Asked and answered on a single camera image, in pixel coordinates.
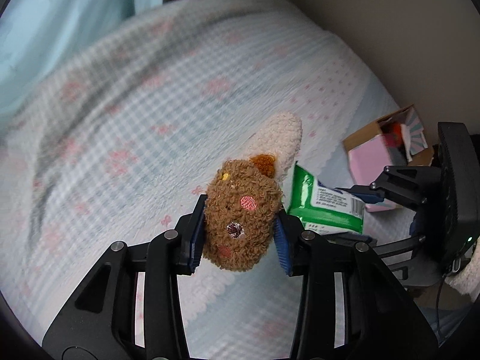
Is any green wet wipes pack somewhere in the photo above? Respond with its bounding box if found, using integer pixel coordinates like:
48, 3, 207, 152
287, 164, 365, 235

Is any light blue sheer curtain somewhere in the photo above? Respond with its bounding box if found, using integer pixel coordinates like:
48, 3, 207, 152
1, 0, 163, 125

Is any cardboard box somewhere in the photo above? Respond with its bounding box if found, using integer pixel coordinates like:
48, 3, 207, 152
341, 103, 436, 214

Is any orange plush toy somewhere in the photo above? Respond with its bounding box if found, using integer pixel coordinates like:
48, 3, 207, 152
383, 121, 403, 148

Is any brown bear plush sock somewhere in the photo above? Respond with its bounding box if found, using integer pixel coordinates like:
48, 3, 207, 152
203, 112, 303, 272

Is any white cloth in box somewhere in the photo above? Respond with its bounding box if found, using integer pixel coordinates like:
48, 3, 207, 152
400, 124, 413, 163

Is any light blue patterned bedspread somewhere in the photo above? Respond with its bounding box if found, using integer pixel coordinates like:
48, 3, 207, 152
1, 0, 398, 341

